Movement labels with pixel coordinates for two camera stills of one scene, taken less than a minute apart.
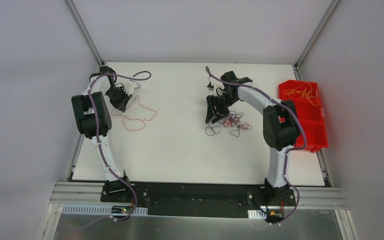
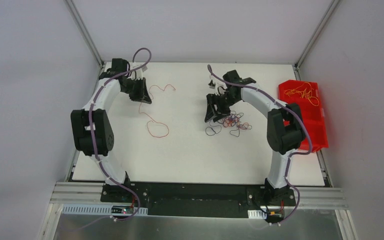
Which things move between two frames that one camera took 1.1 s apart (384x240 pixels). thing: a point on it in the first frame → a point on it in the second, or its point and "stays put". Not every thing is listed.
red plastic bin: x=305 y=98 stays put
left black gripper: x=118 y=98 → x=136 y=86
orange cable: x=144 y=106 → x=158 y=122
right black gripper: x=217 y=105 stays put
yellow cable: x=305 y=91 stays put
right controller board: x=274 y=215 stays put
